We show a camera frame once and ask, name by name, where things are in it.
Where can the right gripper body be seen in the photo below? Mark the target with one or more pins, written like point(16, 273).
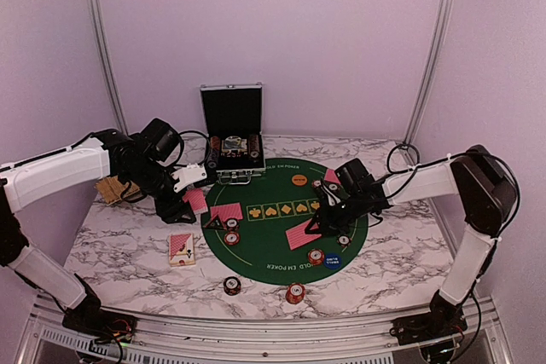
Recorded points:
point(339, 219)

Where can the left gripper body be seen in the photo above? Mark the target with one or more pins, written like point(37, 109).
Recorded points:
point(148, 177)

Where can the red-backed card deck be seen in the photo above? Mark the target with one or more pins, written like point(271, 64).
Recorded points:
point(197, 200)

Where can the red-backed card seat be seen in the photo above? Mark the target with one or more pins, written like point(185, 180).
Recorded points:
point(330, 176)
point(297, 237)

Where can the red-backed card top seat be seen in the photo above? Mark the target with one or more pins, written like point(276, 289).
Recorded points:
point(330, 176)

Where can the orange round dealer button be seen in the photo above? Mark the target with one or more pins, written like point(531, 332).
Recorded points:
point(299, 180)

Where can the black triangular all-in button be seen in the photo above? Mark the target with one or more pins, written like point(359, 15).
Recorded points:
point(215, 223)

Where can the blue small blind button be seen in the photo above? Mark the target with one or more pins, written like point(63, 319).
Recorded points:
point(332, 261)

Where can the single red-backed playing card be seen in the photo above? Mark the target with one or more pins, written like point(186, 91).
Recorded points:
point(226, 212)

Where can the red 5 chip stack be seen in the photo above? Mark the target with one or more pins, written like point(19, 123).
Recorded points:
point(295, 293)

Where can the dark 100 chip stack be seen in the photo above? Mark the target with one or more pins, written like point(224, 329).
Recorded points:
point(232, 285)

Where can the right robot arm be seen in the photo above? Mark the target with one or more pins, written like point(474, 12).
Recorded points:
point(485, 185)

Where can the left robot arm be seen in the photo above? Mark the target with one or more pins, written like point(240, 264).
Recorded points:
point(27, 181)

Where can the card deck box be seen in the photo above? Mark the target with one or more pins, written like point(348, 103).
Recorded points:
point(181, 250)

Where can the woven bamboo tray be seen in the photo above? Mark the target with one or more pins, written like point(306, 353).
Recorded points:
point(114, 191)

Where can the round green poker mat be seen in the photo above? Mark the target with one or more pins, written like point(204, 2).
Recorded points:
point(271, 205)

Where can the brown purple chip row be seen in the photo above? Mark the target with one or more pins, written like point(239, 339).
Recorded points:
point(214, 153)

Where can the blue card deck in case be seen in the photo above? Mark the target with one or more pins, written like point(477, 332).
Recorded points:
point(234, 146)

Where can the dark brown chip row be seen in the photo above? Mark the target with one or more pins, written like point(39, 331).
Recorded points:
point(254, 148)

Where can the aluminium poker chip case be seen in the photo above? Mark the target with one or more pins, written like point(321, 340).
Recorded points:
point(234, 110)

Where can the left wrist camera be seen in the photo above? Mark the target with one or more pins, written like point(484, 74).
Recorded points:
point(187, 176)

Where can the left aluminium frame post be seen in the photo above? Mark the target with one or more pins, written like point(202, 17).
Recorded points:
point(100, 36)

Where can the aluminium frame post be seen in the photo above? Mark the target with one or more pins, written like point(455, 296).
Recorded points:
point(440, 29)
point(100, 36)

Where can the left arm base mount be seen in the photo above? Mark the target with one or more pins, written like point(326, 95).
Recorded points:
point(104, 325)

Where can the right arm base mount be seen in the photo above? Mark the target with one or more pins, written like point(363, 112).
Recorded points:
point(421, 328)

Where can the right aluminium frame post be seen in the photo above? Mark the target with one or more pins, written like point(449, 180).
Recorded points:
point(440, 29)

